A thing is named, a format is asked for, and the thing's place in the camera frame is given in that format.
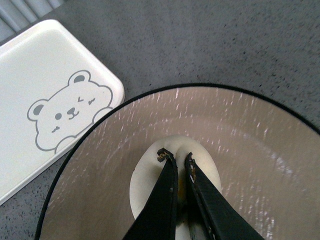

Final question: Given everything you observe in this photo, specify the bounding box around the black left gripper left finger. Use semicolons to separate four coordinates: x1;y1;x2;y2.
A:
123;148;179;240

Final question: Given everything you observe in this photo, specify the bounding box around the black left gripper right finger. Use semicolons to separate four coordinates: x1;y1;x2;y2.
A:
184;152;263;240

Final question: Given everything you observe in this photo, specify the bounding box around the grey pleated curtain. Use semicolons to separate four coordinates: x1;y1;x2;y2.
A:
0;0;67;42

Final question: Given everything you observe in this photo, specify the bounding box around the tan plate with black rim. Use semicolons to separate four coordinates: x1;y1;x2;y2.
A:
35;84;320;240

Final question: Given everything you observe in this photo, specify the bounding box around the white steamed bun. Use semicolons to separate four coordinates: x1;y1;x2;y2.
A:
129;135;222;240

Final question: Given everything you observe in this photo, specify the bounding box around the cream bear print tray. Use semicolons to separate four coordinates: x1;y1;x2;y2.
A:
0;19;125;203

